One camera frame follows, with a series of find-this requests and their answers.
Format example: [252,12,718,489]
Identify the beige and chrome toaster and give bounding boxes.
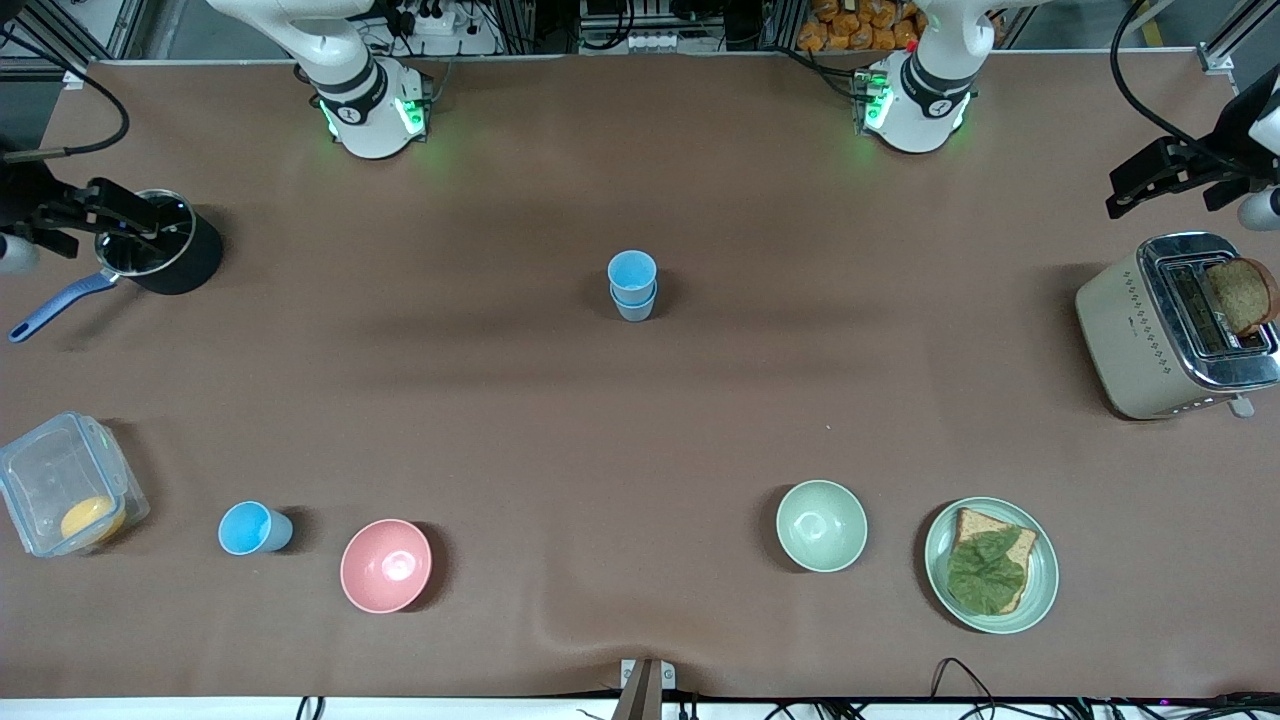
[1075,232,1280,421]

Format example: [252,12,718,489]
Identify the pale green plate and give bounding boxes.
[924,497,1060,635]

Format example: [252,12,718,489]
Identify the black cable loop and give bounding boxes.
[930,657,1003,701]

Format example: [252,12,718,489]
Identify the orange fruit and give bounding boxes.
[60,497,128,546]

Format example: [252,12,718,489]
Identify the pink bowl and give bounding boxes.
[340,518,433,614]

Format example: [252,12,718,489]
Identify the green lettuce leaf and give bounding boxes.
[946,527,1028,613]

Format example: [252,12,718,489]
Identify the toast slice with crust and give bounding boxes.
[948,507,1039,615]

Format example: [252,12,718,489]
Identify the light blue cup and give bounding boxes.
[607,250,659,301]
[218,501,294,556]
[611,283,658,324]

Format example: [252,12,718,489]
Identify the brown table cover mat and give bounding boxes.
[0,50,1280,701]

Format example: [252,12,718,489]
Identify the pale green bowl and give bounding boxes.
[776,480,869,574]

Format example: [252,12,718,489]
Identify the bag of orange buns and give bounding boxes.
[797,0,916,53]

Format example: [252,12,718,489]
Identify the brown bread slice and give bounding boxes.
[1202,258,1279,338]

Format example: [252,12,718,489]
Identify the clear plastic container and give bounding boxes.
[0,412,151,558]

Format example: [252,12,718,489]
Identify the black pot with blue handle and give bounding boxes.
[8,188,224,344]

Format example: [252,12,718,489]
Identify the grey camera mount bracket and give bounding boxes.
[620,658,676,720]

